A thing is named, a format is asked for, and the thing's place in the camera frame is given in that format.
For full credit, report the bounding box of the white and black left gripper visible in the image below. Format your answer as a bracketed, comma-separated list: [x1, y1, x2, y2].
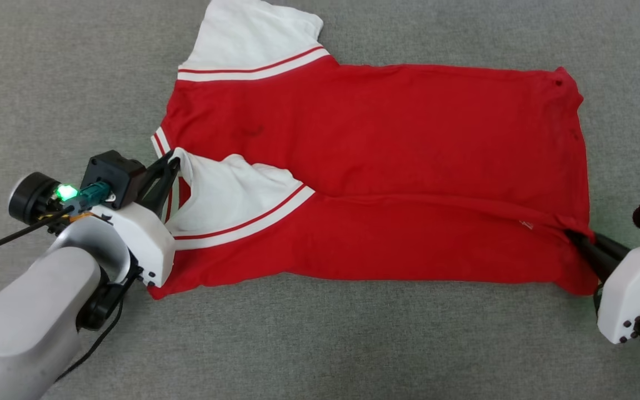
[8, 151, 181, 288]

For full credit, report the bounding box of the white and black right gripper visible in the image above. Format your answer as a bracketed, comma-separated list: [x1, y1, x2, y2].
[567, 230, 640, 346]

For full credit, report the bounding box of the red and white t-shirt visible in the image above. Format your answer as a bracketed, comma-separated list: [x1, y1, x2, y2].
[148, 0, 601, 301]

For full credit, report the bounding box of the cable with teal connector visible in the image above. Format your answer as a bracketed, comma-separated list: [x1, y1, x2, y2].
[0, 181, 114, 263]

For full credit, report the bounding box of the thin black cable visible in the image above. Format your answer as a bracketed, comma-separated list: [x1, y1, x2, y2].
[56, 278, 127, 384]

